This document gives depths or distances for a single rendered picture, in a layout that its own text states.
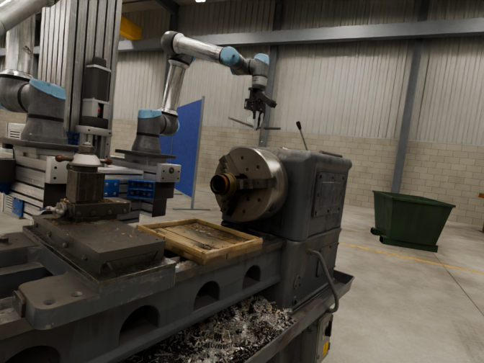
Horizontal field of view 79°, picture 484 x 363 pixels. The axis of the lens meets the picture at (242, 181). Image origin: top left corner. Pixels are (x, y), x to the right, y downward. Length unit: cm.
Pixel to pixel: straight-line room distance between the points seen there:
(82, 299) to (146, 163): 101
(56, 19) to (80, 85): 30
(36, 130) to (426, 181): 1075
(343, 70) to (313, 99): 138
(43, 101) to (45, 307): 87
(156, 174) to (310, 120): 1017
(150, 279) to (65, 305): 17
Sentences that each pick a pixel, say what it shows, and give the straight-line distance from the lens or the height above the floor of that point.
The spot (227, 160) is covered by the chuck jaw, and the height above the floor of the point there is 117.
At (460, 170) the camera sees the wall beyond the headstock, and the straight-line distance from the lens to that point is 1136.
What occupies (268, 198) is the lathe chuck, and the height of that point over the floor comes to 105.
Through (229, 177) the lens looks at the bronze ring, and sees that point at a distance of 111.
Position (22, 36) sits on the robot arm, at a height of 155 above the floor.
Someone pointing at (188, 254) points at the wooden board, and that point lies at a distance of 93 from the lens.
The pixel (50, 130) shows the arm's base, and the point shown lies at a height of 121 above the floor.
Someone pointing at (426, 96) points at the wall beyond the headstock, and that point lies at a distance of 1150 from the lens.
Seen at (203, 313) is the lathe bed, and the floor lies 70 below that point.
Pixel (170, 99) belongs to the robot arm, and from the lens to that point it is 173.
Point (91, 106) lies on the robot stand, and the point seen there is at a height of 134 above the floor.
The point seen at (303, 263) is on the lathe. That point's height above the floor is 74.
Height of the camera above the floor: 119
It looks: 4 degrees down
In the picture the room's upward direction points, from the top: 7 degrees clockwise
